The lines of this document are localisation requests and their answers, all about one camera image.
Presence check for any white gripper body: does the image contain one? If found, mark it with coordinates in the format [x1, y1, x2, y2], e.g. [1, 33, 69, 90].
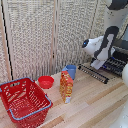
[90, 57, 106, 71]

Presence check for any blue cup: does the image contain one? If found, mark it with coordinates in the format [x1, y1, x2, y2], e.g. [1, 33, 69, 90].
[61, 64, 78, 81]

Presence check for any macaroni and cheese box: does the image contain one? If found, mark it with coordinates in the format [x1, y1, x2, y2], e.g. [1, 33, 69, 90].
[59, 70, 75, 104]

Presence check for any red bowl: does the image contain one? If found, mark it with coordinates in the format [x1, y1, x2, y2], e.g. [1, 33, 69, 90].
[37, 75, 55, 90]

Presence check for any beige folding screen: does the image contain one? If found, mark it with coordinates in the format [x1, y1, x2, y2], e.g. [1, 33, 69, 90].
[0, 0, 108, 84]

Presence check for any red plastic shopping basket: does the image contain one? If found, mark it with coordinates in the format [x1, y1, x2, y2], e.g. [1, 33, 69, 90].
[0, 76, 54, 128]

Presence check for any black wire rack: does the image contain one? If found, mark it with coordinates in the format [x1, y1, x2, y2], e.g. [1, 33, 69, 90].
[77, 63, 111, 85]

